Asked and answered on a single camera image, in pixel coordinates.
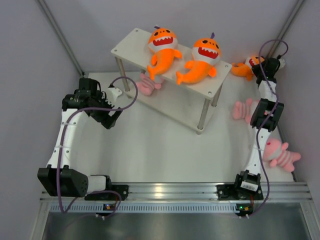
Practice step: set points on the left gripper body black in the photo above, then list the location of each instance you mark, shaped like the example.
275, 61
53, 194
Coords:
100, 101

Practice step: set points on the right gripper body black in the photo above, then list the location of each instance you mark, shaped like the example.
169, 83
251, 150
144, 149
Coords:
258, 70

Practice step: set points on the large orange shark plush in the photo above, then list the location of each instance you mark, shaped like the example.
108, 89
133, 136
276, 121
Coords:
206, 53

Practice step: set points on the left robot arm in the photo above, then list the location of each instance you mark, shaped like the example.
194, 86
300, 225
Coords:
60, 176

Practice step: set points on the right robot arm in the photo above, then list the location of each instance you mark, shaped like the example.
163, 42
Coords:
263, 117

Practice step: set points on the pink plush under shelf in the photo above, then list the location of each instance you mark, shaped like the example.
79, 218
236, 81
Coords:
146, 86

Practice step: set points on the white two-tier shelf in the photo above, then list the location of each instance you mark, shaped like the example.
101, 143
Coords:
191, 105

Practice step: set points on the pink striped plush middle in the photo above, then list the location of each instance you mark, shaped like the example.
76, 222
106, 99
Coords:
244, 110

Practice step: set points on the pink frog plush front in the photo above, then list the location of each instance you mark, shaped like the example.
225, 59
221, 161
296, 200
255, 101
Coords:
276, 153

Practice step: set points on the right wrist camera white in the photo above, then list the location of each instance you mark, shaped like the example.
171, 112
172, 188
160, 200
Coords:
282, 63

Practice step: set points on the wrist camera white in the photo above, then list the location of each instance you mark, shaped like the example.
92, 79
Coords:
113, 93
282, 63

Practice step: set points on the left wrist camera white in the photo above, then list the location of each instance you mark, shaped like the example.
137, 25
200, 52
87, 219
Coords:
113, 93

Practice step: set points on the perforated cable duct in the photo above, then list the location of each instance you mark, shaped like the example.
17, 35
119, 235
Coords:
159, 208

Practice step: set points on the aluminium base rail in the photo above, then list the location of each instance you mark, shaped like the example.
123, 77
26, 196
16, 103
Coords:
210, 191

